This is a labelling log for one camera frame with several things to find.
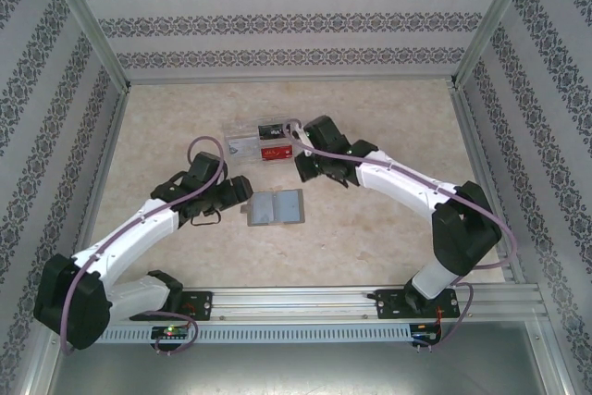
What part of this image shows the clear plastic organizer box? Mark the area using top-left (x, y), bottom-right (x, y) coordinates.
top-left (223, 116), bottom-right (300, 167)

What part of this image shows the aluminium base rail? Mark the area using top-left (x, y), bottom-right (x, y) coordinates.
top-left (105, 287), bottom-right (547, 322)

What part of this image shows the slotted grey cable duct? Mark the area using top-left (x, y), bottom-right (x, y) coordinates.
top-left (102, 324), bottom-right (413, 341)

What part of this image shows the purple cable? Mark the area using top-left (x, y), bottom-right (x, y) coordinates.
top-left (284, 117), bottom-right (519, 350)
top-left (58, 135), bottom-right (230, 358)

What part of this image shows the aluminium frame post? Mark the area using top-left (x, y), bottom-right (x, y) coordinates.
top-left (39, 0), bottom-right (133, 91)
top-left (448, 0), bottom-right (543, 90)

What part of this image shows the grey card holder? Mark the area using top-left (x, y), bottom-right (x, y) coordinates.
top-left (240, 189), bottom-right (306, 229)

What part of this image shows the grey metal sheet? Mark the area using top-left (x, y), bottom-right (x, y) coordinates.
top-left (45, 339), bottom-right (563, 395)

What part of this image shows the small circuit board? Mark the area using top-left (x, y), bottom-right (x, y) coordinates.
top-left (411, 327), bottom-right (443, 343)
top-left (151, 325), bottom-right (189, 339)

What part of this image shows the thin black cable loop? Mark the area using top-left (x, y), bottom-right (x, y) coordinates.
top-left (191, 208), bottom-right (223, 228)

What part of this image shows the aluminium frame bar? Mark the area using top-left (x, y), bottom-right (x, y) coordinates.
top-left (536, 315), bottom-right (586, 395)
top-left (20, 320), bottom-right (66, 395)

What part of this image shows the aluminium floor rail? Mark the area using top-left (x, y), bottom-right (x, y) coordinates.
top-left (62, 87), bottom-right (133, 292)
top-left (450, 84), bottom-right (528, 286)

